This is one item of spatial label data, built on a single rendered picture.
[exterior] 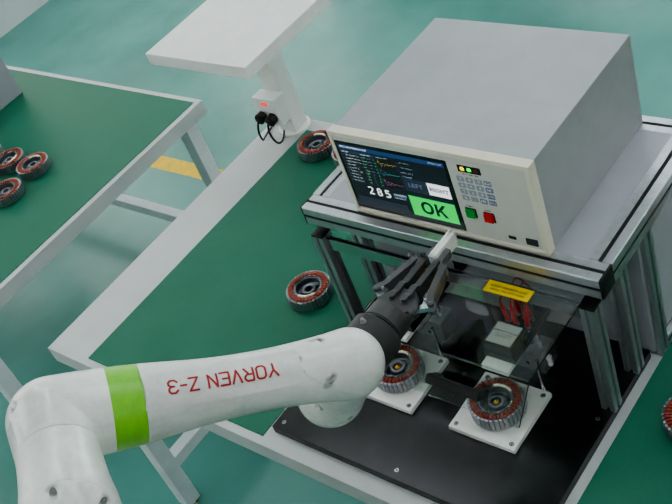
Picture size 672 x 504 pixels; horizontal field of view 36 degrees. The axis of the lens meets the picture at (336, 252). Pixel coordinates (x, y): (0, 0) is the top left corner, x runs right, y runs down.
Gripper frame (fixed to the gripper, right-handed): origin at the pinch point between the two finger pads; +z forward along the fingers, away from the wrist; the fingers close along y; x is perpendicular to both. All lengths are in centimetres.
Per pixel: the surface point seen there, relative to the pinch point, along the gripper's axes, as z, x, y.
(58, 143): 39, -42, -193
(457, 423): -9.2, -39.8, -2.4
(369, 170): 9.7, 5.8, -21.4
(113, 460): -23, -118, -150
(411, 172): 9.7, 7.5, -11.0
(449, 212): 9.7, -0.9, -5.0
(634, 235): 19.9, -7.5, 25.6
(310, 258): 22, -43, -67
